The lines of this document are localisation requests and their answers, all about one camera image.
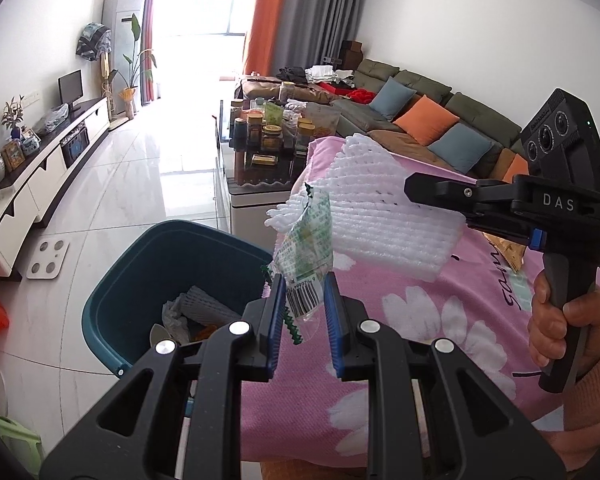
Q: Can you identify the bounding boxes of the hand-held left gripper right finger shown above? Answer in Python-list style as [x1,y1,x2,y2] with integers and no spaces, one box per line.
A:
[323,272,567,480]

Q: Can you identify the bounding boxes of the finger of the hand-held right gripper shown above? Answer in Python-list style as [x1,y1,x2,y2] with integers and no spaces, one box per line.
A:
[403,172,518,220]
[464,209,547,252]

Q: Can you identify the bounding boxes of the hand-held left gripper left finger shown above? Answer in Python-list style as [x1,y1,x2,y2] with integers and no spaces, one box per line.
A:
[39,274,287,480]

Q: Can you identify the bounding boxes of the large white foam net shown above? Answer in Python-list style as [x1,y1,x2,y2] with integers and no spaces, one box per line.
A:
[265,133,466,284]

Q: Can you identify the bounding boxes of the green printed plastic wrapper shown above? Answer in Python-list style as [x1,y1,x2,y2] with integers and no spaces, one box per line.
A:
[262,182,336,346]

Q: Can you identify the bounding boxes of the teal plastic bin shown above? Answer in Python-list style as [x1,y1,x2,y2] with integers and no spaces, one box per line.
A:
[81,219,276,380]

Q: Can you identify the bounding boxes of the person's right forearm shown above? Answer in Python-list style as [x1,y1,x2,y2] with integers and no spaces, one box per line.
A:
[534,327,600,472]

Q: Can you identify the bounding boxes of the person's right hand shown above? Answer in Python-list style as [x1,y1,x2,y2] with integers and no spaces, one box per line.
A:
[527,267,600,387]

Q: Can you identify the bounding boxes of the small gold foil wrapper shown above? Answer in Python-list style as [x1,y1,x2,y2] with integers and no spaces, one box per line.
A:
[482,232,527,274]

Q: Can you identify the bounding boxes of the blue cushion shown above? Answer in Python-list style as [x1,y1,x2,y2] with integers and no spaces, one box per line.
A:
[427,123,495,174]
[367,76,418,121]

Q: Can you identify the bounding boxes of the orange cushion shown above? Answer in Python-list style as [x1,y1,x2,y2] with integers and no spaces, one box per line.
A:
[502,152,530,184]
[393,95,461,147]

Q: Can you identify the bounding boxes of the small foam net sleeve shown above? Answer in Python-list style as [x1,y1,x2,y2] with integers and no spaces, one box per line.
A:
[179,285,242,333]

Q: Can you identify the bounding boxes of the olive green sofa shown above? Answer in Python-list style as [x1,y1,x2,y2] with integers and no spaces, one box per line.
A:
[235,58,537,187]

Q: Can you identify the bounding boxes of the pink floral blanket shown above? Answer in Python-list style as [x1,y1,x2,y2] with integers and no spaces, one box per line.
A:
[240,135,582,467]

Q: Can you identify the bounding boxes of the glass coffee table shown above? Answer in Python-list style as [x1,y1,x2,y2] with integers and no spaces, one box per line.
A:
[215,100,317,247]

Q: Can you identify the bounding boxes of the clear snack bag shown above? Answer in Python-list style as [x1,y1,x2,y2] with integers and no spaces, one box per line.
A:
[305,103,341,139]

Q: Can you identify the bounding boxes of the white clothes pile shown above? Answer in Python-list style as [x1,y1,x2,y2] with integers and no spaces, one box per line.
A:
[305,65,356,86]

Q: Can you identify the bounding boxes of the brown boxes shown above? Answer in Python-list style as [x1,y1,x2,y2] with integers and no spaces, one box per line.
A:
[340,40,365,71]

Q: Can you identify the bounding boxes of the group of glass jars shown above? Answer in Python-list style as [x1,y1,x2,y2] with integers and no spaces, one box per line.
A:
[230,100,317,154]

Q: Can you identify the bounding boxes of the green packet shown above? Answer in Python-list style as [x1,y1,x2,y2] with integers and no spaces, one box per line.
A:
[262,101,286,126]

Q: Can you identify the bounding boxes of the black clothes pile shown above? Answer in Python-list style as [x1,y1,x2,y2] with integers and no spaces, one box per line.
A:
[277,66,309,84]

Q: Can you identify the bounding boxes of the brown throw blanket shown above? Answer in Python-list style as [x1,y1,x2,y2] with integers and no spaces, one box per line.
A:
[240,76,332,106]

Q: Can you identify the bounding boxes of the grey curtain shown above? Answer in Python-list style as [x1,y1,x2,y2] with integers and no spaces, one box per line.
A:
[270,0,369,74]

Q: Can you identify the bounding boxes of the white bathroom scale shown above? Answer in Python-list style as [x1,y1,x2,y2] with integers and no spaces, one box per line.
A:
[26,239,71,281]

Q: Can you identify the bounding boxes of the orange curtain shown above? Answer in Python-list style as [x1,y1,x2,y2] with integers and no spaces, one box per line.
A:
[242,0,292,77]

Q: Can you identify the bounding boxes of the white television cabinet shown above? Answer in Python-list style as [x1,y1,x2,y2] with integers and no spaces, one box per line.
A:
[0,97,112,281]

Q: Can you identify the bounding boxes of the tall potted plant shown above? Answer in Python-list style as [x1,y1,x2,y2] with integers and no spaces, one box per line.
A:
[109,12,159,121]

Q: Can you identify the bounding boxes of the green plastic stool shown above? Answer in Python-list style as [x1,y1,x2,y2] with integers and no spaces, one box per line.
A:
[0,410,44,476]

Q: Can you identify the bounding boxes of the clear plastic bag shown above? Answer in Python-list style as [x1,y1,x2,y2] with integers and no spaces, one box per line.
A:
[35,103,71,136]

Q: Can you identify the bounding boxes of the small black television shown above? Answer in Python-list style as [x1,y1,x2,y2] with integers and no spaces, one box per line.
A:
[57,70,85,114]

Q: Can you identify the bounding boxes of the striped curtain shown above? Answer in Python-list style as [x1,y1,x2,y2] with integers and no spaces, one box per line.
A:
[140,0,162,104]

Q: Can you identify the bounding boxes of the small plant in blue vase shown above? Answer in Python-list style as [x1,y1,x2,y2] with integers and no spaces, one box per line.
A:
[1,95,26,141]

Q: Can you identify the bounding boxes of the white standing air conditioner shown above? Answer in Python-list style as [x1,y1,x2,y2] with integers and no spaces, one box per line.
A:
[102,0,147,111]

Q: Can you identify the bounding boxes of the cloth covered standing fan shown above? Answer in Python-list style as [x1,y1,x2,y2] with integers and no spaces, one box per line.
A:
[75,22,114,111]

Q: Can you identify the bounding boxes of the picture frame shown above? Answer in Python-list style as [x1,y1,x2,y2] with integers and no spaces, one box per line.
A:
[1,140,26,171]

